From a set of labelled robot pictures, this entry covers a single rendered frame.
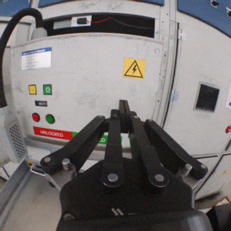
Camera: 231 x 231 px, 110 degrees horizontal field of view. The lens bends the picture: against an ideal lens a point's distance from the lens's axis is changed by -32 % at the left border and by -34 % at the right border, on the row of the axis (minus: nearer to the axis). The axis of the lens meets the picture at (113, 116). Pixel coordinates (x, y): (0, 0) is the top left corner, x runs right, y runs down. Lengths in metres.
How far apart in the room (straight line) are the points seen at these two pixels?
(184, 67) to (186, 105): 0.19
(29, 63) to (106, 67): 0.24
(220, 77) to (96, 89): 0.67
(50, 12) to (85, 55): 0.45
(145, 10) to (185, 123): 0.61
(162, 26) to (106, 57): 0.38
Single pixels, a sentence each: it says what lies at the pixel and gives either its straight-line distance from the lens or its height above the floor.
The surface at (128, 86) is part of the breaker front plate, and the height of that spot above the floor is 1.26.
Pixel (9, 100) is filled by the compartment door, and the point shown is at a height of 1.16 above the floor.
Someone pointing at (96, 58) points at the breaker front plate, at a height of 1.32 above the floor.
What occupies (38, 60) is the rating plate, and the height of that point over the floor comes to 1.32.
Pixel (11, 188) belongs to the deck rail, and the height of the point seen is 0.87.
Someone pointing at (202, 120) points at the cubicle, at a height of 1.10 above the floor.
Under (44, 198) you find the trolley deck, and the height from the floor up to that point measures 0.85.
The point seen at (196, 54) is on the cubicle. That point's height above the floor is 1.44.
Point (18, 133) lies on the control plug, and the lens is 0.45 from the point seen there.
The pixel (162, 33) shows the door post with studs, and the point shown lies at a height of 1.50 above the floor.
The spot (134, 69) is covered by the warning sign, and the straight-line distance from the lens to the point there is 0.32.
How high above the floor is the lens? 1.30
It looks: 23 degrees down
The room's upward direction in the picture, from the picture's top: 5 degrees clockwise
